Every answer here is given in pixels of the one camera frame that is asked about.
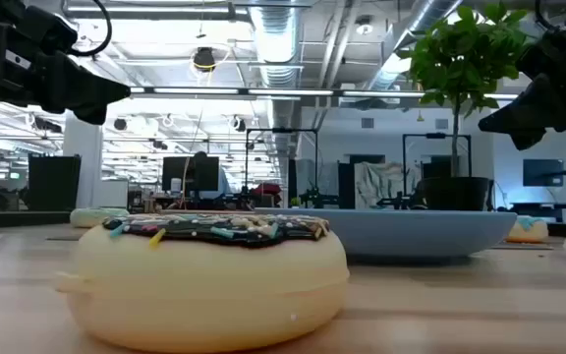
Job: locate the red bag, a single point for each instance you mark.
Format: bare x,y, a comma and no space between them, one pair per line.
266,189

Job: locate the large chocolate sprinkle donut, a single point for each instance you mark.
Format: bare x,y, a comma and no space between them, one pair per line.
204,295

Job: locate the black round ceiling fixture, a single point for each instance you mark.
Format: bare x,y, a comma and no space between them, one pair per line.
204,59

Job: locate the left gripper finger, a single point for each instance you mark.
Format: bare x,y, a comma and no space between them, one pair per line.
91,98

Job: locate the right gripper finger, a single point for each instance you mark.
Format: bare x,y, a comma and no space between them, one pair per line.
524,120

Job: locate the green leafy plant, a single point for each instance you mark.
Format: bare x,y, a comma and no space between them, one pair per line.
460,59

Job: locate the large mint green donut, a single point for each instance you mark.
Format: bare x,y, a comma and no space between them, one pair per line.
96,218

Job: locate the dark wall monitor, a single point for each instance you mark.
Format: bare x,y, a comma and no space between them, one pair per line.
543,172

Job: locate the black computer monitor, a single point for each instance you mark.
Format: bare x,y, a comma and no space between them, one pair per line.
189,174

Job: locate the black cabinet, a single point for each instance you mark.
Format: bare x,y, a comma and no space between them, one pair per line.
54,182

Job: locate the silver ceiling ventilation duct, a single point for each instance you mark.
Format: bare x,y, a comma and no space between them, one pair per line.
275,39

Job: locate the grey draped cloth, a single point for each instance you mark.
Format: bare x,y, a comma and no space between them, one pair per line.
381,184

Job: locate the small blue frosted donut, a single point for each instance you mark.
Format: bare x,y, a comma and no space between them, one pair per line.
528,233

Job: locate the black background station frame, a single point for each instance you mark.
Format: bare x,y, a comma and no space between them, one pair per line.
435,135
283,131

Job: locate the blue round plate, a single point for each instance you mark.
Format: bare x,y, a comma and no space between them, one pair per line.
411,233

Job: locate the long ceiling light bar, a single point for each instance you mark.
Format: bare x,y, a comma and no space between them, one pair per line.
288,92

